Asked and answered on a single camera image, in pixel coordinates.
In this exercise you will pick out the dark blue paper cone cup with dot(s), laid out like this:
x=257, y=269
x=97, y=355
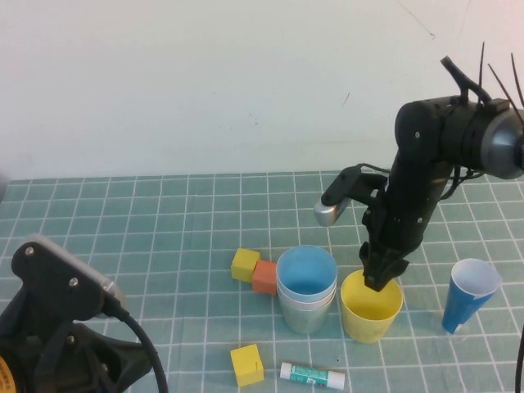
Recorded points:
x=462, y=305

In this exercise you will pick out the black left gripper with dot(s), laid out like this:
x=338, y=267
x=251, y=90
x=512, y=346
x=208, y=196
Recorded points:
x=61, y=360

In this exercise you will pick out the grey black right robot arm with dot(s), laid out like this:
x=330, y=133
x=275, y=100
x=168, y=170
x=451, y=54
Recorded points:
x=450, y=131

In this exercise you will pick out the white green glue stick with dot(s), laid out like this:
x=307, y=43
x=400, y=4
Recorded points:
x=311, y=374

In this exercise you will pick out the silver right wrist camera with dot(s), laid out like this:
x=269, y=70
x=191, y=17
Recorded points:
x=331, y=213

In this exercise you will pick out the orange cube block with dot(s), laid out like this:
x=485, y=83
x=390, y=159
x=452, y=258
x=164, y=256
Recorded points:
x=264, y=278

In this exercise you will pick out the pale green plastic cup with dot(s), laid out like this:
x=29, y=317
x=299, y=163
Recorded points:
x=307, y=323

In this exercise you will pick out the pink plastic cup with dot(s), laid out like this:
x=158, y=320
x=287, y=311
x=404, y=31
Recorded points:
x=307, y=308

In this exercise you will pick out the notched yellow cube block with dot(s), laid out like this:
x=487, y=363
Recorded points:
x=246, y=366

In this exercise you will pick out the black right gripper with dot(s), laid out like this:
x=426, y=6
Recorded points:
x=401, y=225

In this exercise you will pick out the small yellow cube block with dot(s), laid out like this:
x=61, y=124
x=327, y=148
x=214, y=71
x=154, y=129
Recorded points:
x=243, y=266

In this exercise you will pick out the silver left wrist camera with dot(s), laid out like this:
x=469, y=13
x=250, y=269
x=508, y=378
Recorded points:
x=114, y=295

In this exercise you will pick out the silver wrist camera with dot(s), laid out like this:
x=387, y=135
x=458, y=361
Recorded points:
x=331, y=213
x=114, y=295

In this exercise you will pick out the light blue plastic cup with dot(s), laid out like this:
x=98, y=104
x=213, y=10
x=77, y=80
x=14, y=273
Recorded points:
x=307, y=270

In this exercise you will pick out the black zip tie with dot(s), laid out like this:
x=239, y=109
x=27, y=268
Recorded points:
x=501, y=86
x=481, y=69
x=516, y=78

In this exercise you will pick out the yellow plastic cup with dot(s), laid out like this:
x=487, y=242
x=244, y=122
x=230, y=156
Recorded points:
x=368, y=323

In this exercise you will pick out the teal checked tablecloth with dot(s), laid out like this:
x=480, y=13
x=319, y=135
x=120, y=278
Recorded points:
x=163, y=245

